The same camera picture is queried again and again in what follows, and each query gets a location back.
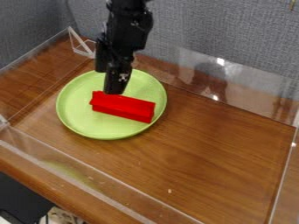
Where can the red rectangular block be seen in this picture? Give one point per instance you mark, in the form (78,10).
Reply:
(122,106)

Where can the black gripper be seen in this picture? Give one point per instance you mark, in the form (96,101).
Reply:
(122,36)

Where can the white power strip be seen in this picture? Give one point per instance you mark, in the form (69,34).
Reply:
(60,216)

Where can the light green plate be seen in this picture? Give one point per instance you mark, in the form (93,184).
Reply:
(98,125)

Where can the clear acrylic enclosure wall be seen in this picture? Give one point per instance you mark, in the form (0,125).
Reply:
(216,162)

